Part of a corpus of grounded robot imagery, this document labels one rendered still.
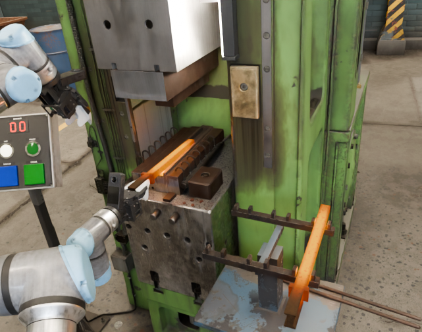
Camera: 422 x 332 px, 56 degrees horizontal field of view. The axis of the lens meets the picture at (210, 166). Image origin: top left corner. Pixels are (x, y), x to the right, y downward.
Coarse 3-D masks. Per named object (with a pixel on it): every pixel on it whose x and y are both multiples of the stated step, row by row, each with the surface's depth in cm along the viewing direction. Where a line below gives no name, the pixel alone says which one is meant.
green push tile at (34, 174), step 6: (24, 168) 146; (30, 168) 146; (36, 168) 146; (42, 168) 146; (24, 174) 146; (30, 174) 146; (36, 174) 146; (42, 174) 146; (24, 180) 146; (30, 180) 146; (36, 180) 146; (42, 180) 146
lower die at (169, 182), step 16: (192, 128) 175; (208, 128) 172; (176, 144) 163; (192, 144) 159; (208, 144) 160; (160, 160) 152; (176, 160) 148; (192, 160) 149; (160, 176) 142; (176, 176) 140; (176, 192) 143
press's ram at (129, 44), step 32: (96, 0) 119; (128, 0) 114; (160, 0) 110; (192, 0) 122; (96, 32) 124; (128, 32) 119; (160, 32) 115; (192, 32) 124; (128, 64) 125; (160, 64) 120
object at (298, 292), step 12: (324, 216) 115; (324, 228) 112; (312, 240) 106; (312, 252) 102; (312, 264) 99; (300, 276) 96; (288, 288) 93; (300, 288) 91; (288, 300) 88; (300, 300) 88; (288, 312) 85; (288, 324) 87
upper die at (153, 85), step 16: (192, 64) 138; (208, 64) 149; (128, 80) 128; (144, 80) 125; (160, 80) 123; (176, 80) 130; (192, 80) 140; (128, 96) 131; (144, 96) 128; (160, 96) 126
